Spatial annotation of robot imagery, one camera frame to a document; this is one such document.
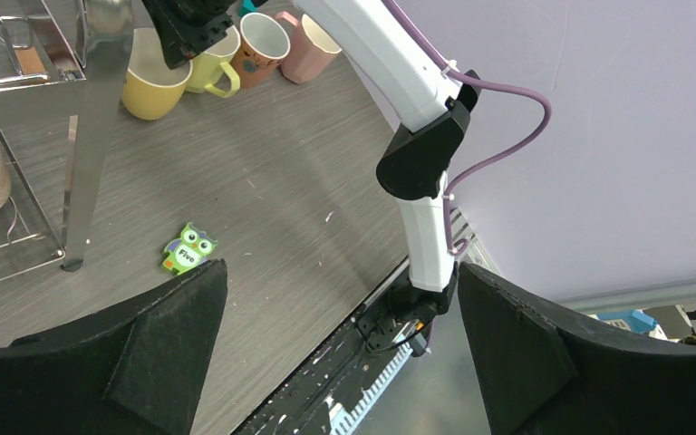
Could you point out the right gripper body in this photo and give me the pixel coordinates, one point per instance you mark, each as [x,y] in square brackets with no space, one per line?
[187,28]

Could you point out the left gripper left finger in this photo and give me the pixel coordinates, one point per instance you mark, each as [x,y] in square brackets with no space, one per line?
[135,367]

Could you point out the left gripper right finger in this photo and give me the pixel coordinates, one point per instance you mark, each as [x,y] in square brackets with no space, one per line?
[546,369]

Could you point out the lime green mug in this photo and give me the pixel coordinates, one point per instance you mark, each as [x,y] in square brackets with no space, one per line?
[212,70]

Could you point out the yellow cup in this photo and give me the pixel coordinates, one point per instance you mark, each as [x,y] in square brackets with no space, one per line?
[151,88]

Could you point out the salmon floral mug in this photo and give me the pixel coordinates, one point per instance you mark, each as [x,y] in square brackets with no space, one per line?
[264,44]

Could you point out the pink faceted mug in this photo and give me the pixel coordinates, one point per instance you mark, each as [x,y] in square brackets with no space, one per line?
[312,49]

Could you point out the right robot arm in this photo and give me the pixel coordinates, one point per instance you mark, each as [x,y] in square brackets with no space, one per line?
[434,113]

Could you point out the steel two-tier dish rack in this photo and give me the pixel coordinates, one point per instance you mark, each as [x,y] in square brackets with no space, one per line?
[85,50]

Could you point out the small teal block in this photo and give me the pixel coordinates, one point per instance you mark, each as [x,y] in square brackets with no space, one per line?
[246,7]

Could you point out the green owl toy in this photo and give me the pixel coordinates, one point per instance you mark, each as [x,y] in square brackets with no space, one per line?
[190,249]

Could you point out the small wooden block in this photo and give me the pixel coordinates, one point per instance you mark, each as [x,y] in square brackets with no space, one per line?
[29,61]

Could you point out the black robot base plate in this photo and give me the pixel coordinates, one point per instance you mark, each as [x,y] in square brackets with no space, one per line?
[332,391]

